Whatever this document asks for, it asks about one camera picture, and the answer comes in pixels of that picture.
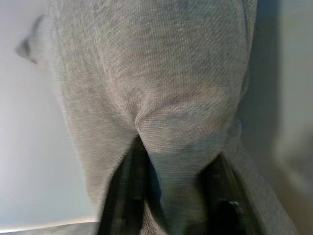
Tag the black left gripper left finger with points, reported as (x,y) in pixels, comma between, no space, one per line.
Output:
(127,195)

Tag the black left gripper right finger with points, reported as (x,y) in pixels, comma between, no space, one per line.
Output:
(225,200)

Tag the grey pillow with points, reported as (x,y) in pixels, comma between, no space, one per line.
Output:
(159,73)

